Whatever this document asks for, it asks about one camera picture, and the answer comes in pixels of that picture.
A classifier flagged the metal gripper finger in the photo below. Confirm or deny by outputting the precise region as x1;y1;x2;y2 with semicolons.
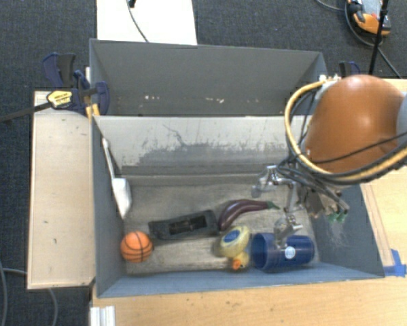
273;214;304;246
251;166;282;198

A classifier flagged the blue cup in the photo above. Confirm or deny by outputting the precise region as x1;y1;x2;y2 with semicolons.
250;232;315;273

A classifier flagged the purple toy eggplant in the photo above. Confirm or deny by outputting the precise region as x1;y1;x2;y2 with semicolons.
217;198;281;232

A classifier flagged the yellow rubber duck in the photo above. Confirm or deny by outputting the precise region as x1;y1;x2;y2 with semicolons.
213;225;251;272

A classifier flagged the black flat block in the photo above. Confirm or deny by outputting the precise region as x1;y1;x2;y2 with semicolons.
147;209;221;241

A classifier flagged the grey metal bin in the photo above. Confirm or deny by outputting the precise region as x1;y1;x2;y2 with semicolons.
88;38;386;299

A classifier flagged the orange toy basketball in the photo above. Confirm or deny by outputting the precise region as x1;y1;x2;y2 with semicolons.
120;230;154;264

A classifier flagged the pale wood board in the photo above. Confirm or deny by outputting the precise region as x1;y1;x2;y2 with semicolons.
26;90;96;290

